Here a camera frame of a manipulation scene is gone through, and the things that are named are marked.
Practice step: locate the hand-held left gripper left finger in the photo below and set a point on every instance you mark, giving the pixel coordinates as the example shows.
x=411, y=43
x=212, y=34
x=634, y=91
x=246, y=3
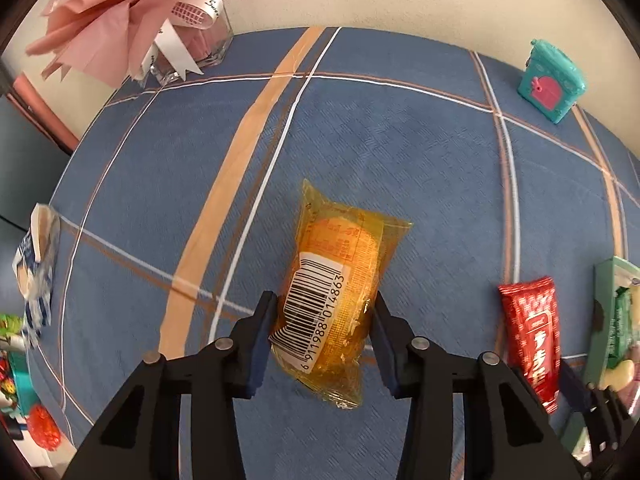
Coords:
x=260, y=345

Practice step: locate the clear glass vase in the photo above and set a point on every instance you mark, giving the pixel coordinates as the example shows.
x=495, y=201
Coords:
x=215, y=35

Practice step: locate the orange red bumpy ball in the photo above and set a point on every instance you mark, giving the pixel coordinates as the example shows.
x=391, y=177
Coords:
x=45, y=427

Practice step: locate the green printed packet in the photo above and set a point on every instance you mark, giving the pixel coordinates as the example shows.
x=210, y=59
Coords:
x=11, y=332

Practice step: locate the dark grey cabinet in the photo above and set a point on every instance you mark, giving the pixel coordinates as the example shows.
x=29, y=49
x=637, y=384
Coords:
x=25, y=160

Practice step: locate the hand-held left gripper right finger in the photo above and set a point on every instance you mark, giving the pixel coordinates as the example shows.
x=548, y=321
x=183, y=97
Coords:
x=387, y=350

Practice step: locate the pink board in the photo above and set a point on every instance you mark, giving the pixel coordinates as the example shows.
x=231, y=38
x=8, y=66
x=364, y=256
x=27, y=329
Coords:
x=45, y=110

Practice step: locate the blue plaid sheet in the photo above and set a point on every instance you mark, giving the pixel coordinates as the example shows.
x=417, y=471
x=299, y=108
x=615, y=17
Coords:
x=400, y=185

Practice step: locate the green rimmed white tray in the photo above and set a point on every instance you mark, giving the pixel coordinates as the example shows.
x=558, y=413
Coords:
x=602, y=310

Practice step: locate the teal plastic box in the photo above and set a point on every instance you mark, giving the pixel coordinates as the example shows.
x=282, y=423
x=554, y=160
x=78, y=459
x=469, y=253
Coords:
x=25, y=382

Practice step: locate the white round pastry packet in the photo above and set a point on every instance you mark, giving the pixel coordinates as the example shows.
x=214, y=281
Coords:
x=620, y=375

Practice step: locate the green snack packet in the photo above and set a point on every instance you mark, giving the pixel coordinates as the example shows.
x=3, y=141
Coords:
x=625, y=325

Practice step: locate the yellow cake packet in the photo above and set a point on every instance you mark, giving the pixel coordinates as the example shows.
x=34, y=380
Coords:
x=330, y=270

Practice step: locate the blue white crumpled packet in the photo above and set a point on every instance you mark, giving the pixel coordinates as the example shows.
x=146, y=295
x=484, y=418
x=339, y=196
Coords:
x=35, y=280

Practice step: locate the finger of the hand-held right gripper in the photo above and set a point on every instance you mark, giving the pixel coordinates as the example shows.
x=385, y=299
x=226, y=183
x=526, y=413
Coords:
x=575, y=380
x=619, y=412

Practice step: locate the pink paper flower bouquet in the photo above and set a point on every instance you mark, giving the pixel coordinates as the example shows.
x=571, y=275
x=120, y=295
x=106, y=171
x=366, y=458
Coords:
x=115, y=20

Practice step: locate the teal toy box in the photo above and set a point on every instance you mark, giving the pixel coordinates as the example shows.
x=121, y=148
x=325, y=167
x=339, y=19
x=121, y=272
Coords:
x=550, y=85

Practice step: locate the long red snack packet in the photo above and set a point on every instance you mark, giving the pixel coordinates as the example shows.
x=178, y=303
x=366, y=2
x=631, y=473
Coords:
x=532, y=330

